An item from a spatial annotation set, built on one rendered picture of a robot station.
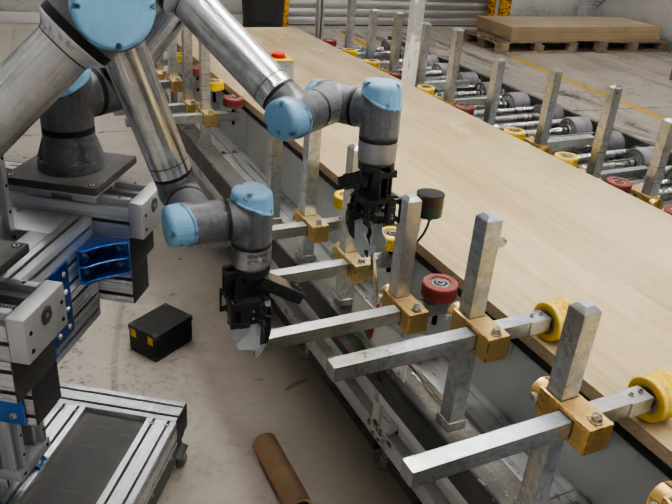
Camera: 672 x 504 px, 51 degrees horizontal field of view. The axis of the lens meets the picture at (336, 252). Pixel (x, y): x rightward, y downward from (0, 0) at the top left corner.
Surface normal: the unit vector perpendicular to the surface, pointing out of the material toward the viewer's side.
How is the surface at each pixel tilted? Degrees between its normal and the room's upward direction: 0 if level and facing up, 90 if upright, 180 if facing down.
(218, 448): 0
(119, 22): 85
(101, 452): 0
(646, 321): 0
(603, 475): 90
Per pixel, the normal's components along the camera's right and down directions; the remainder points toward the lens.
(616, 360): 0.07, -0.88
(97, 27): 0.49, 0.36
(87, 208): -0.15, 0.44
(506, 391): -0.90, 0.14
